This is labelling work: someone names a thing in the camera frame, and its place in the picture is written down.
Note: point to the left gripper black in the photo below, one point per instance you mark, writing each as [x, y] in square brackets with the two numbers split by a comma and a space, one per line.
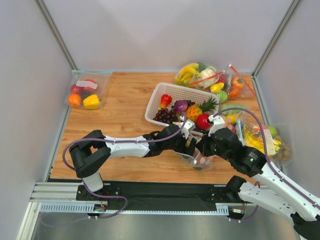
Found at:
[186, 141]

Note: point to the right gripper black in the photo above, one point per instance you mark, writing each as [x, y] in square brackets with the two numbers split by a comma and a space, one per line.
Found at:
[208, 143]

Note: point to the fake pink peach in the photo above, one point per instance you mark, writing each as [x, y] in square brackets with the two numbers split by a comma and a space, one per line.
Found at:
[205, 162]

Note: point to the polka dot zip bag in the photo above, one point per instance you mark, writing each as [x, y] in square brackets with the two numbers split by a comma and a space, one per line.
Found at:
[193, 157]

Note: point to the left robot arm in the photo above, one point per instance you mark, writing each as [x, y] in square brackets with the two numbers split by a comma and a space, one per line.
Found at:
[91, 152]

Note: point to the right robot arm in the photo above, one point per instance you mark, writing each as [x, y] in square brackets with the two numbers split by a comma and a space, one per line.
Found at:
[290, 200]

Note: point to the fake purple eggplant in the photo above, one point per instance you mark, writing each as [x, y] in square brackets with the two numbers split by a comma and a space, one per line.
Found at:
[178, 123]

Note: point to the fake red apple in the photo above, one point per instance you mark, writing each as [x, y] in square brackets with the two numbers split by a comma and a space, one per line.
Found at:
[202, 122]

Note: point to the fake grape bunch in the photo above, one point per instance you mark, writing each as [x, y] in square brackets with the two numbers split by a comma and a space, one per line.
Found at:
[166, 116]

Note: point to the fake pineapple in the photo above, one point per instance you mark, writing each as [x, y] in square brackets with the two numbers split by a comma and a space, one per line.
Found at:
[195, 110]

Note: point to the fake purple onion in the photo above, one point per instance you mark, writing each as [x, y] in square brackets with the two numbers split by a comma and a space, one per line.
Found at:
[180, 106]

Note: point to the blue zip bag right side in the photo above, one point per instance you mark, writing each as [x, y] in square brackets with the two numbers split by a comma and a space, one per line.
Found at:
[247, 128]

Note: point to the fake red strawberry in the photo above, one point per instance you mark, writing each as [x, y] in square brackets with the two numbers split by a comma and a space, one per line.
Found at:
[165, 100]

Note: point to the red zip bag with vegetables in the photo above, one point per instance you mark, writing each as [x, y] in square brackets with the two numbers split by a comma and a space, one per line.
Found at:
[230, 85]

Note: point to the fake banana bunch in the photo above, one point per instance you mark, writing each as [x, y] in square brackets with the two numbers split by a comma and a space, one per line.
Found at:
[187, 74]

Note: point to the orange zip bag with bananas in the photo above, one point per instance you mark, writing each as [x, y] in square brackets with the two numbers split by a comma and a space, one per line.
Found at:
[208, 77]

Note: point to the bag of nuts right edge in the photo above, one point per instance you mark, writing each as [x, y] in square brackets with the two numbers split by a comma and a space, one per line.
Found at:
[282, 148]

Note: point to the fake yellow bell pepper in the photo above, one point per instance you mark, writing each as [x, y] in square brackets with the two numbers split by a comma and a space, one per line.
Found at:
[91, 102]

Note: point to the blue zip bag with fruit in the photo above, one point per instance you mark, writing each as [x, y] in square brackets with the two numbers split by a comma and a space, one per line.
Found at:
[86, 83]

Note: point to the fake orange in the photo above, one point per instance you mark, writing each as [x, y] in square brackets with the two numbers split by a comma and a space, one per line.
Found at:
[74, 100]

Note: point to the white plastic basket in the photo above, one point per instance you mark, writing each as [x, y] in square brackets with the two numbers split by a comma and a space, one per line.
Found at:
[192, 96]

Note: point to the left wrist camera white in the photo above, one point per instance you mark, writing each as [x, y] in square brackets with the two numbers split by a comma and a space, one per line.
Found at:
[187, 127]

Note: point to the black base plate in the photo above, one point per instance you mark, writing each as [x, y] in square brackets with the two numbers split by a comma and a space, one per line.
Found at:
[158, 197]

